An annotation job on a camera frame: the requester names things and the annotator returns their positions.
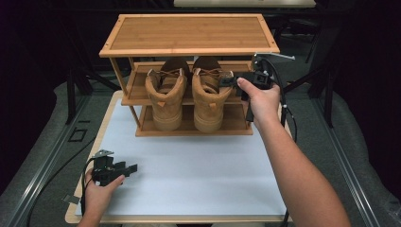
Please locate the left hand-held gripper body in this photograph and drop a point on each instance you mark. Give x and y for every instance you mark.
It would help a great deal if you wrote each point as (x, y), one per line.
(104, 173)

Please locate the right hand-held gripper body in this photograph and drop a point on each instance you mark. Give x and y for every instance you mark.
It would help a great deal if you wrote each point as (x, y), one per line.
(263, 77)

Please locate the tan suede boot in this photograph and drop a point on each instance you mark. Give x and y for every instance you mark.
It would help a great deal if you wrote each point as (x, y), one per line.
(208, 104)
(167, 101)

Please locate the wooden three-tier shoe rack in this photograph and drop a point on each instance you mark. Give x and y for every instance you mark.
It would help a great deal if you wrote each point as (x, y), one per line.
(189, 36)

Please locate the person's left hand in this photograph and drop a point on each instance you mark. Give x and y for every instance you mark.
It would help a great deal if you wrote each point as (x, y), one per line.
(96, 197)

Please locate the person's right hand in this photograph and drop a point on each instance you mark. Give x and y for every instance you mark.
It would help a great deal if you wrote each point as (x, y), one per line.
(265, 105)

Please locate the grey metal clip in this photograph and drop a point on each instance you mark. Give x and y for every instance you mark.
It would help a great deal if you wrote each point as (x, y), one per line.
(70, 199)

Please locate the white table mat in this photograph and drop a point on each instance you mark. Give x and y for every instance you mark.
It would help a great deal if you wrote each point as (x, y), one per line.
(189, 170)

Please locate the black metal stand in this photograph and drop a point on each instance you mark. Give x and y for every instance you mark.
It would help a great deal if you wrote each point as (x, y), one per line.
(71, 94)
(329, 101)

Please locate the aluminium floor rail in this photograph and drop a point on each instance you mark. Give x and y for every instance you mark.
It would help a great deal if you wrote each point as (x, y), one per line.
(351, 176)
(42, 176)

